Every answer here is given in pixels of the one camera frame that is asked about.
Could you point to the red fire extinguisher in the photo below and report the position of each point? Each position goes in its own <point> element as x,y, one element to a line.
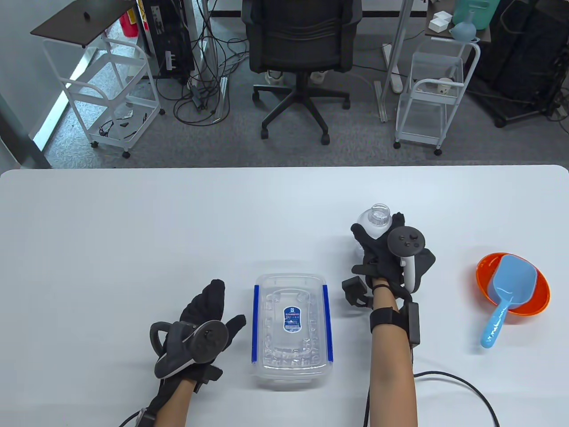
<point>129,24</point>

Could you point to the clear plastic shaker lid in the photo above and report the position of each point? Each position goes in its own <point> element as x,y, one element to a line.
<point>375,220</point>

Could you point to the black left wrist sensor box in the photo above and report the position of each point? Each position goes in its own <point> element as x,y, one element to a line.
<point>146,418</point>

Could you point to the black wrist sensor box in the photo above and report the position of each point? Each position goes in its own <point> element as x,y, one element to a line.
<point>146,418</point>
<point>411,324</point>

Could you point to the white power strip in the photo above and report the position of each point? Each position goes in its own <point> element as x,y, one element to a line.
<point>393,66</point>

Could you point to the black computer tower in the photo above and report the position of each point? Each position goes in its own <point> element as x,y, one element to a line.
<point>171,40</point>

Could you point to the silver rail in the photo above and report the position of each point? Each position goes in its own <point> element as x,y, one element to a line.
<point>221,95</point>

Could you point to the light blue vase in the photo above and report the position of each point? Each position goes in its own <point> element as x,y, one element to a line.
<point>463,30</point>

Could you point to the grey pillar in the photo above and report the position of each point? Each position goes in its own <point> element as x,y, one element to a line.
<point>18,138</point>

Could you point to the clear container with blue latches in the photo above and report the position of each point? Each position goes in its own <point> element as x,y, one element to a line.
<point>256,320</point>

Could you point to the orange plastic bowl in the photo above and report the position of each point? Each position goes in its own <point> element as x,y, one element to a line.
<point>489,275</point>

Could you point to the clear container lid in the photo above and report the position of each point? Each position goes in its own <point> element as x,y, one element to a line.
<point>289,284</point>

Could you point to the blue plastic scoop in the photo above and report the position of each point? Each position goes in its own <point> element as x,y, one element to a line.
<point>513,280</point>

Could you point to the dark brown board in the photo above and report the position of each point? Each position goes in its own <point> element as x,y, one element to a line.
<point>80,20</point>

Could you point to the person's left hand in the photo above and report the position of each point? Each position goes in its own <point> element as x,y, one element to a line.
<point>209,307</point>

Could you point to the teal plastic container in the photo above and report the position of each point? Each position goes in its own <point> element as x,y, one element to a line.
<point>480,11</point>

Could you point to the white mug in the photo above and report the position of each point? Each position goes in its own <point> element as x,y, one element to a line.
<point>444,86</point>

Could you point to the black right wrist sensor box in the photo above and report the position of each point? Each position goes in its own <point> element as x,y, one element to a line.
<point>411,324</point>

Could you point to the white desk leg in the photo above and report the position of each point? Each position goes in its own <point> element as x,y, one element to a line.
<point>395,53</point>

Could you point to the white black controller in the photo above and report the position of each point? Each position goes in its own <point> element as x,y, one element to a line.
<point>406,242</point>
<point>209,342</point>

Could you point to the clear plastic shaker cup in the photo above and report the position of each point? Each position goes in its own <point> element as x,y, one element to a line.
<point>358,250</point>

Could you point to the person's right forearm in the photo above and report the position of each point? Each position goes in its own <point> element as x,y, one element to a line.
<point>393,356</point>

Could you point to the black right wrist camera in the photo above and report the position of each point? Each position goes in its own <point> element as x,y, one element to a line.
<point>355,291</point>

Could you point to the black office chair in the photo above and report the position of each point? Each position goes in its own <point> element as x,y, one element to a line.
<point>302,40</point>

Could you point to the person's left forearm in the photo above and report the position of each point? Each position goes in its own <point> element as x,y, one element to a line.
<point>175,402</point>

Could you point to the small white boxes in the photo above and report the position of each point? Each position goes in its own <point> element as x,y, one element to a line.
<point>440,21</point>

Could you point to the brown side table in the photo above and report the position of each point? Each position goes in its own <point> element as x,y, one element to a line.
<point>433,35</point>

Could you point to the person's right hand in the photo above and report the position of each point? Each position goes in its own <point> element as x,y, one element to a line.
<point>378,258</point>

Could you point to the black covered equipment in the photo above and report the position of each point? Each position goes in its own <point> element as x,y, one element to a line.
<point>524,53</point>

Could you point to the pile of ice cubes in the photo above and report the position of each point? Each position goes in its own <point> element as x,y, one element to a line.
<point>293,356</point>

